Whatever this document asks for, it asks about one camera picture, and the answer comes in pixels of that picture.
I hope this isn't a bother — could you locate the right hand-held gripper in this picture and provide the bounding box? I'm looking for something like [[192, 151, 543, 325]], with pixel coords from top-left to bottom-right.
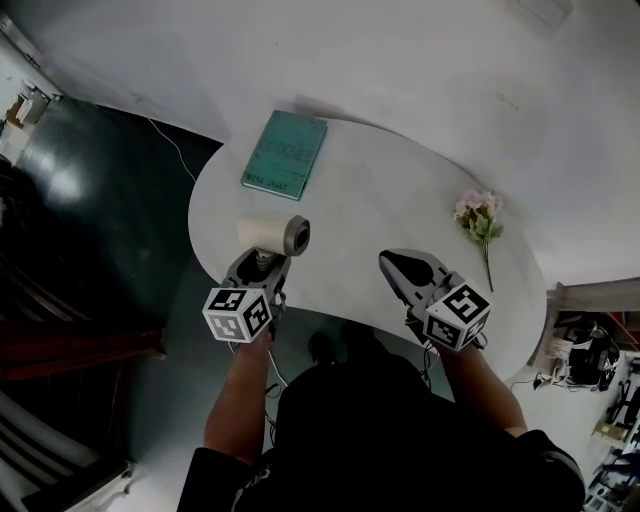
[[378, 248, 492, 352]]

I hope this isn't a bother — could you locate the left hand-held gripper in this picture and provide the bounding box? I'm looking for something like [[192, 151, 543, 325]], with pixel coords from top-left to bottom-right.
[[201, 247, 293, 346]]

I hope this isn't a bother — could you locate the cream hair dryer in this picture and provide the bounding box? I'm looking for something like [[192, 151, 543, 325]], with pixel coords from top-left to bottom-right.
[[237, 213, 312, 274]]

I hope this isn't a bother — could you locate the person's left forearm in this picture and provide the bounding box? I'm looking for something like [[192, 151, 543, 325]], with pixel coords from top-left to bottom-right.
[[203, 329, 275, 469]]

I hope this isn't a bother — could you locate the person's right forearm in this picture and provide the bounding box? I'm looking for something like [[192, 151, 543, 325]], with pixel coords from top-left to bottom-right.
[[433, 343, 529, 437]]

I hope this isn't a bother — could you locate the white table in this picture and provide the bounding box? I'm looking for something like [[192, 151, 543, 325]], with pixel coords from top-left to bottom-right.
[[187, 115, 549, 386]]

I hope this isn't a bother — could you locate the pink artificial flower sprig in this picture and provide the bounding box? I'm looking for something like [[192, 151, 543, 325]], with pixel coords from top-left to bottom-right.
[[453, 188, 505, 294]]

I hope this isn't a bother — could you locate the person's black shoe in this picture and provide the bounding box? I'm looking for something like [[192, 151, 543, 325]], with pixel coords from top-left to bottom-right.
[[306, 329, 342, 367]]

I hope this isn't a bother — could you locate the teal book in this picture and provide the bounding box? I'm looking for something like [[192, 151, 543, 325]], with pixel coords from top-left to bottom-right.
[[240, 109, 329, 202]]

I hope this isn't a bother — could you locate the person's black shirt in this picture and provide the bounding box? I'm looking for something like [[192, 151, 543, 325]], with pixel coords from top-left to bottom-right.
[[177, 344, 587, 512]]

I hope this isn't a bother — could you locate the cluttered storage shelf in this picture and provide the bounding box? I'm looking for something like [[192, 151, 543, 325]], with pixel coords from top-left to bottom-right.
[[529, 280, 640, 512]]

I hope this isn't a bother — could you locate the dark wooden furniture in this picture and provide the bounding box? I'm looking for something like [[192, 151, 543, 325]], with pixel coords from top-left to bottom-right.
[[0, 159, 169, 386]]

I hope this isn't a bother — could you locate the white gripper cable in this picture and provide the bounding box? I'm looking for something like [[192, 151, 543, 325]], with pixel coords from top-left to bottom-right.
[[227, 339, 291, 396]]

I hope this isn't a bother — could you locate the thin white floor cable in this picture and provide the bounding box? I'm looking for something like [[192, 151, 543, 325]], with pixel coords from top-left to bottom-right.
[[147, 116, 198, 183]]

